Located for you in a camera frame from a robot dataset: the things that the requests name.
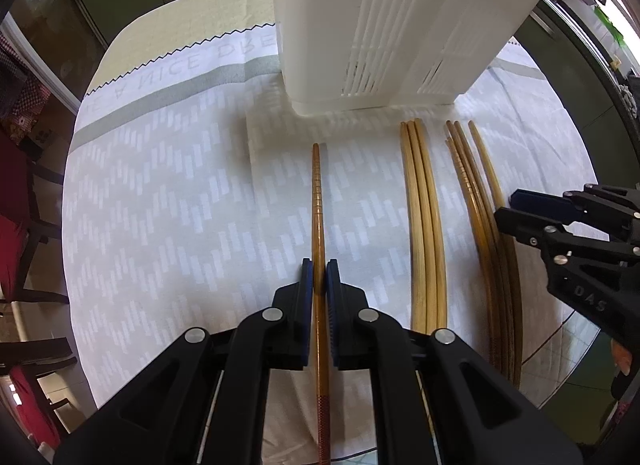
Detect brown wooden chopstick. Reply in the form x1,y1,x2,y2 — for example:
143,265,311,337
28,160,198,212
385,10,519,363
468,120,523,389
447,121,522,386
446,136,506,373
446,120,515,381

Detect dark red-tipped wooden chopstick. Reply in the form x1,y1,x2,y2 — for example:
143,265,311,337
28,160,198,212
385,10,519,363
311,143,331,464

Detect cream plastic utensil holder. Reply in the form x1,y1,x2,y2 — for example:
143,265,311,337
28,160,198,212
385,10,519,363
273,0,539,116

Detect light bamboo chopstick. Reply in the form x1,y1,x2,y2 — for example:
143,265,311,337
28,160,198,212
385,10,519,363
413,118,448,331
407,119,436,334
400,121,427,333

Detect person's right hand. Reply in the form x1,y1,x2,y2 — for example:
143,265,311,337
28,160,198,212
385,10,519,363
611,339,632,376

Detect white chevron table cloth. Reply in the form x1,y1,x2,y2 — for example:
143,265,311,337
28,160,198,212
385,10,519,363
62,25,597,404

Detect red cushioned wooden chair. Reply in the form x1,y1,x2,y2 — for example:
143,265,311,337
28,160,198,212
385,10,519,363
1,136,75,449

